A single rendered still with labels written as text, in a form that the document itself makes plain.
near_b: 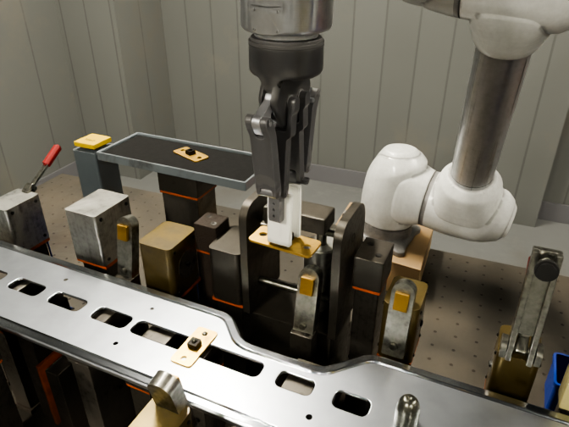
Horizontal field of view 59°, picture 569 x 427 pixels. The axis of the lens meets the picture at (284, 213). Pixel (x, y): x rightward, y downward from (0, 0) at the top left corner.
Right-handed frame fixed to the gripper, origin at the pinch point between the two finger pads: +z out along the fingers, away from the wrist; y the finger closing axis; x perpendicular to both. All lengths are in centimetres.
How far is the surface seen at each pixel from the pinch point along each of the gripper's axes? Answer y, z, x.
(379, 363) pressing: -10.7, 28.9, 11.3
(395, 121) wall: -266, 78, -55
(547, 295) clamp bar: -17.2, 12.9, 30.7
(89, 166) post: -29, 19, -66
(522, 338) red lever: -17.4, 21.2, 29.5
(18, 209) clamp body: -13, 25, -73
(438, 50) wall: -267, 32, -35
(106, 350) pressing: 6.4, 29.4, -28.4
